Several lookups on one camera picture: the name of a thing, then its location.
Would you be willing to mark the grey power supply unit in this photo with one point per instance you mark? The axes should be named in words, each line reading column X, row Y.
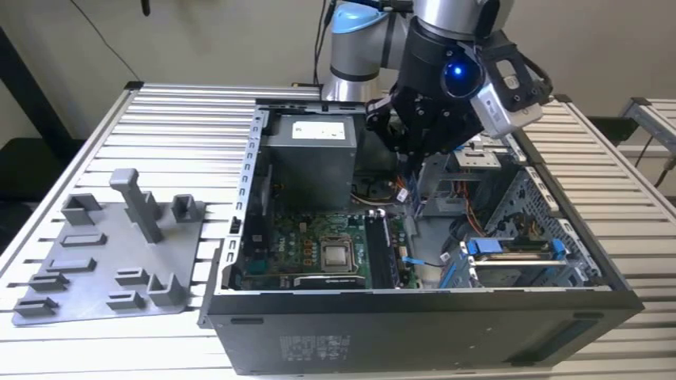
column 311, row 174

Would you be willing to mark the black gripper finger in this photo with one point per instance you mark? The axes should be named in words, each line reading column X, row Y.
column 391, row 118
column 451, row 126

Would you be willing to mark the black table corner cap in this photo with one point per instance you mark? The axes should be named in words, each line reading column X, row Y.
column 561, row 99
column 135, row 85

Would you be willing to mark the black graphics card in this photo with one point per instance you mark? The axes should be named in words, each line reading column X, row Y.
column 327, row 282

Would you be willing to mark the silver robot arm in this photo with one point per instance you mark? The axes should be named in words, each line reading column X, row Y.
column 359, row 51

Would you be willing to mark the silver CPU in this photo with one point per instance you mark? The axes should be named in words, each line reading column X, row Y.
column 336, row 256

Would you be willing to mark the grey parts rack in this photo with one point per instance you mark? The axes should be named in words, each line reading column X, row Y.
column 113, row 253

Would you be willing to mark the black box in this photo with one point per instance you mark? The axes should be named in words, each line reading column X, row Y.
column 612, row 130

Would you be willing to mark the green motherboard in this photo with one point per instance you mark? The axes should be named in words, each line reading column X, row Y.
column 296, row 237

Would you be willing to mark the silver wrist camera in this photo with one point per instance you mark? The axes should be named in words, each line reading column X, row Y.
column 501, row 115

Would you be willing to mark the CPU socket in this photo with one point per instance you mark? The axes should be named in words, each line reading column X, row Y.
column 335, row 240

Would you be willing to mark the aluminium frame side table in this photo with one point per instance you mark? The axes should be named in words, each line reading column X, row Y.
column 660, row 120

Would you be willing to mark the black hanging tool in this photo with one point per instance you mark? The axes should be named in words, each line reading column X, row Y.
column 145, row 8

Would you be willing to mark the black PC case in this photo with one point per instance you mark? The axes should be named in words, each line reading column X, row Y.
column 423, row 336

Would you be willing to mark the blue disk carrier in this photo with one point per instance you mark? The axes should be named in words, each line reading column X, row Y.
column 483, row 245

